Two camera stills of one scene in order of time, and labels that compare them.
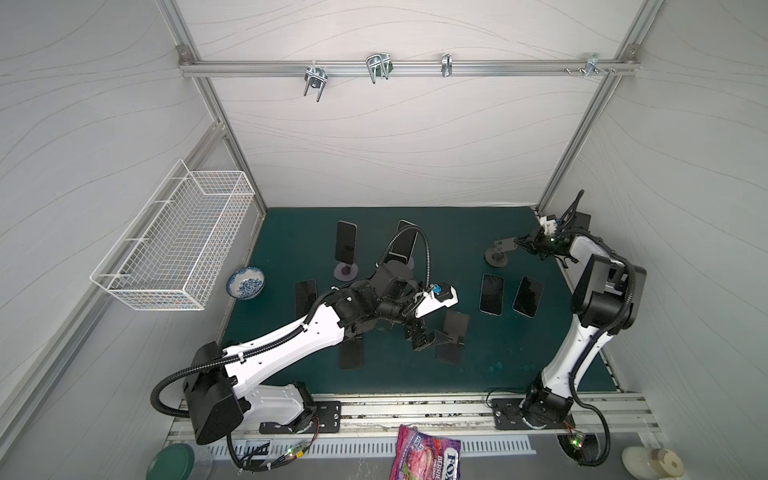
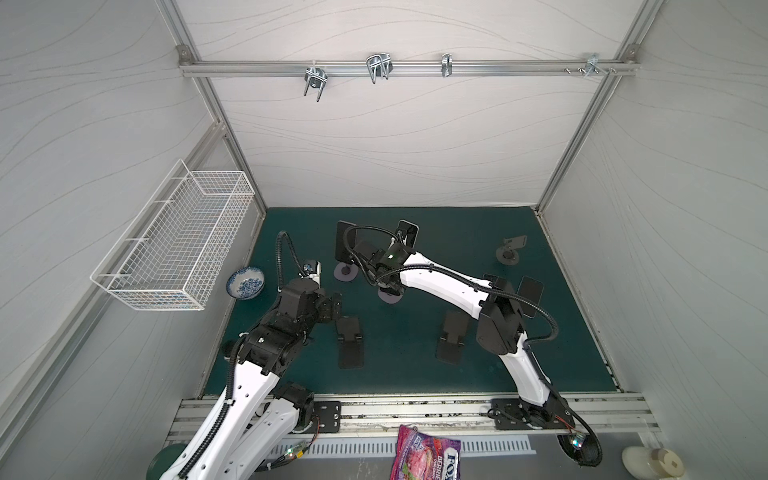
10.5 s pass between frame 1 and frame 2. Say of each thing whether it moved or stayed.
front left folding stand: stayed
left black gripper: moved
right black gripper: moved
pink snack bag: stayed
